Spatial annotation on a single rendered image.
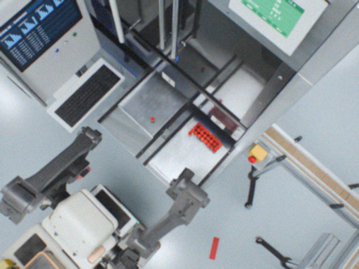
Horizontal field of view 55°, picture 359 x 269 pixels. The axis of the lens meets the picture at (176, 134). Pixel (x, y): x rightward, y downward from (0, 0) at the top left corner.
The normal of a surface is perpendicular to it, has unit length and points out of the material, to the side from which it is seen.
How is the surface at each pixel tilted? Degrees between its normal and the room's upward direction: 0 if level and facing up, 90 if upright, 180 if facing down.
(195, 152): 0
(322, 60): 90
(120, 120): 0
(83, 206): 42
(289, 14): 90
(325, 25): 90
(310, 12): 90
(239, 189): 0
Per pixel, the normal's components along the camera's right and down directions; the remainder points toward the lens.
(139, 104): 0.04, -0.25
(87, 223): 0.49, -0.65
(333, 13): -0.68, 0.70
